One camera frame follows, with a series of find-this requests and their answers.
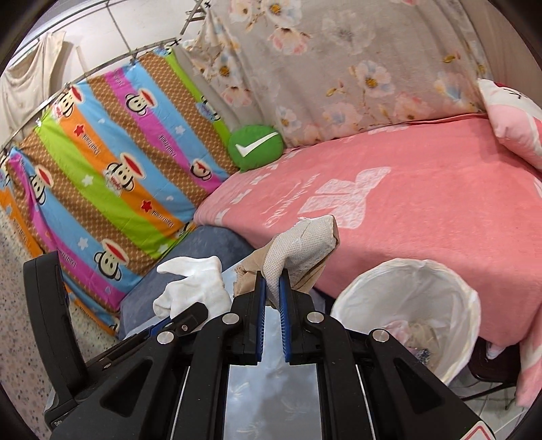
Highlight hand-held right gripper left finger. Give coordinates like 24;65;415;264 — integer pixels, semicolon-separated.
51;271;267;440

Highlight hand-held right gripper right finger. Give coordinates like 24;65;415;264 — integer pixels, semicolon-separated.
278;270;484;440

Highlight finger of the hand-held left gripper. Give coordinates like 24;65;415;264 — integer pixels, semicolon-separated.
148;304;209;339

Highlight white cotton glove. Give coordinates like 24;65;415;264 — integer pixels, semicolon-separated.
153;256;233;320

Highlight beige mesh cloth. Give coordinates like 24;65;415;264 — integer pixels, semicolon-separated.
233;214;340;297

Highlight light pink cloth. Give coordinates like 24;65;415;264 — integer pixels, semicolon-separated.
383;319;409;339

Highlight sheer beige cloth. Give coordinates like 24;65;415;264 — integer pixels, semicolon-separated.
402;319;437;352

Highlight trash bin with white bag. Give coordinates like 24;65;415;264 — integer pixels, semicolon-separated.
330;258;482;387

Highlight blue-grey cushion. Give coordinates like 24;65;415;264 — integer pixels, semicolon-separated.
120;226;255;339

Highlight green round cushion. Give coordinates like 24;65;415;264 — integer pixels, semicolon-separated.
228;124;284;173

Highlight striped monkey print sheet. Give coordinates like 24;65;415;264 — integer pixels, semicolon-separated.
0;46;242;337

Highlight pink blanket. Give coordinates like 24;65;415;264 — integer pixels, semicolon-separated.
192;114;542;407

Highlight dark stool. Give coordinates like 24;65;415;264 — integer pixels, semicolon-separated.
468;338;526;400

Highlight white hanging shirt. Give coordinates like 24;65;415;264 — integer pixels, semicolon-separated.
0;29;68;128

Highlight grey floral sheet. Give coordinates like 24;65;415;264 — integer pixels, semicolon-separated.
182;0;509;149

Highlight metal drying rack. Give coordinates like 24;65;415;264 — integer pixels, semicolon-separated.
0;0;212;170

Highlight pink and white pillow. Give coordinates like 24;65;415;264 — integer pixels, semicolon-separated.
478;78;542;170

